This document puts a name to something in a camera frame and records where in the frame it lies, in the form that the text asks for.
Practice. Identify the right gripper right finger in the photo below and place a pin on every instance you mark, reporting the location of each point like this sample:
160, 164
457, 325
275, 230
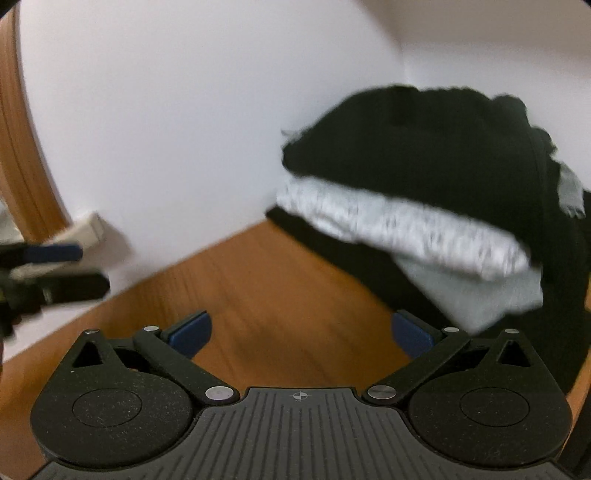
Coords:
449, 366

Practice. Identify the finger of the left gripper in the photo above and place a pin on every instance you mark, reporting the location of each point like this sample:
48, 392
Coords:
15, 255
49, 290

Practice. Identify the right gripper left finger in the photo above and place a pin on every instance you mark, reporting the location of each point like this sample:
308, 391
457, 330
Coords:
152, 368

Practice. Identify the black folded clothes stack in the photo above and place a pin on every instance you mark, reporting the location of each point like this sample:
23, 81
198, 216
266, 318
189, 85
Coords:
471, 154

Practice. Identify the grey white folded garment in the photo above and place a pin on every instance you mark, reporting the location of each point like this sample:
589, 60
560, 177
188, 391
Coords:
459, 236

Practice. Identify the wooden window frame post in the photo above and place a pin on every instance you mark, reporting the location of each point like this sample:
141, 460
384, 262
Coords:
25, 185

